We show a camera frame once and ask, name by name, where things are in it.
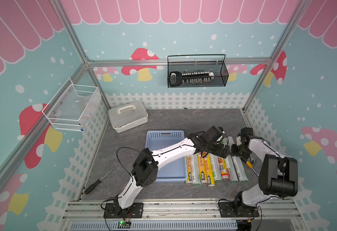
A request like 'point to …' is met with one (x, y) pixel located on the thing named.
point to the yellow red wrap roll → (188, 170)
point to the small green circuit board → (123, 224)
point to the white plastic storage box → (126, 117)
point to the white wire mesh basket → (71, 108)
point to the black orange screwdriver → (96, 184)
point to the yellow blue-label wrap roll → (209, 171)
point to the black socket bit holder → (177, 78)
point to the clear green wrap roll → (196, 175)
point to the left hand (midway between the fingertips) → (221, 152)
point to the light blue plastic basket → (175, 170)
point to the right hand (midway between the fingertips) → (235, 153)
